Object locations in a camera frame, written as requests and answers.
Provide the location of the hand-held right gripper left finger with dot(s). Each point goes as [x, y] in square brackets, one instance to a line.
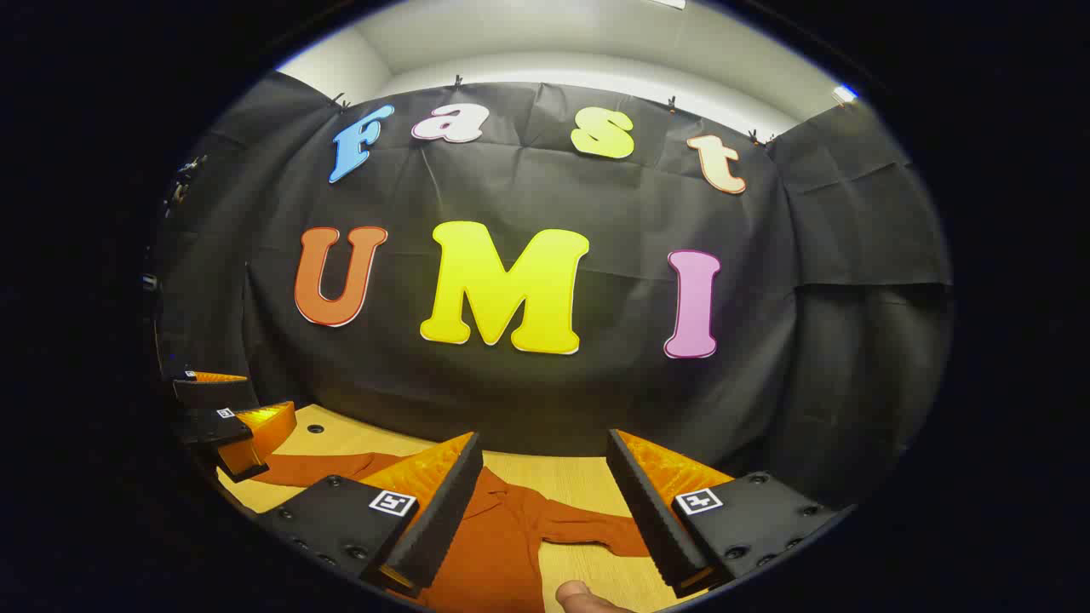
[443, 511]

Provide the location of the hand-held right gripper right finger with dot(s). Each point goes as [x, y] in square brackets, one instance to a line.
[651, 511]

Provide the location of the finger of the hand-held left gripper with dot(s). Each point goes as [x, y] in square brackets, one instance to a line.
[213, 428]
[213, 394]

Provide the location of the orange knit cardigan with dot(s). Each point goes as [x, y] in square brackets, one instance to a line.
[502, 545]

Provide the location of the black backdrop cloth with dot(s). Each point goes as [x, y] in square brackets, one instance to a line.
[528, 187]

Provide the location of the ceiling light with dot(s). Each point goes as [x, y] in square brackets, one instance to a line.
[844, 93]

